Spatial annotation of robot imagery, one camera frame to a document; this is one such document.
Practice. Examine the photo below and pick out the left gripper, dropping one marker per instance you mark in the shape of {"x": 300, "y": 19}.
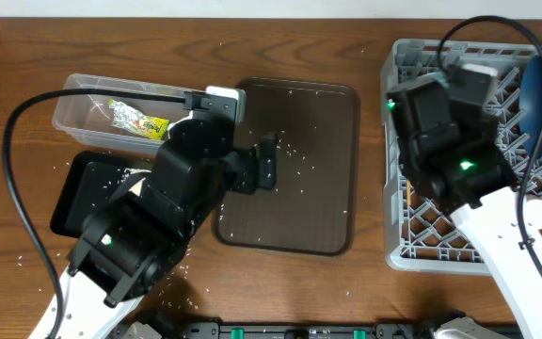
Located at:
{"x": 255, "y": 174}

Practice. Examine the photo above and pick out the yellow silver snack wrapper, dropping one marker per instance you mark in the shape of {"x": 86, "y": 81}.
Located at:
{"x": 134, "y": 121}

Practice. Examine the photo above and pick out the pink white cup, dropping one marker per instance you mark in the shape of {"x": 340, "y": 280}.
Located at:
{"x": 532, "y": 211}

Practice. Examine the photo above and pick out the white napkin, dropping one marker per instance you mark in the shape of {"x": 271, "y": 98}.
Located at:
{"x": 173, "y": 125}

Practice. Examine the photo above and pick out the wooden chopstick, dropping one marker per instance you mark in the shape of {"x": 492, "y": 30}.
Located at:
{"x": 408, "y": 193}

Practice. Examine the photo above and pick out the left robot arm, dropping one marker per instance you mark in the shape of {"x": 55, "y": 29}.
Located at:
{"x": 132, "y": 226}

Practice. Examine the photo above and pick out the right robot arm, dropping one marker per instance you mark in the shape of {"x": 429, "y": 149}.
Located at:
{"x": 448, "y": 152}

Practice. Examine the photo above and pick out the grey dishwasher rack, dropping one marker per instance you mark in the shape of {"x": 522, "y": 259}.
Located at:
{"x": 420, "y": 238}

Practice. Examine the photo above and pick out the dark brown serving tray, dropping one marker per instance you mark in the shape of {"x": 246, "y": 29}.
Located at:
{"x": 311, "y": 208}

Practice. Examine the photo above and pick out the black rectangular tray bin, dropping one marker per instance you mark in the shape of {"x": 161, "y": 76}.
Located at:
{"x": 93, "y": 180}

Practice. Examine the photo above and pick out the clear plastic container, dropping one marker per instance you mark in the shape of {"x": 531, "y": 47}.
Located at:
{"x": 89, "y": 119}

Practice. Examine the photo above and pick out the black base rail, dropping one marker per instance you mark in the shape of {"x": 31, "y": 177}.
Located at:
{"x": 453, "y": 325}

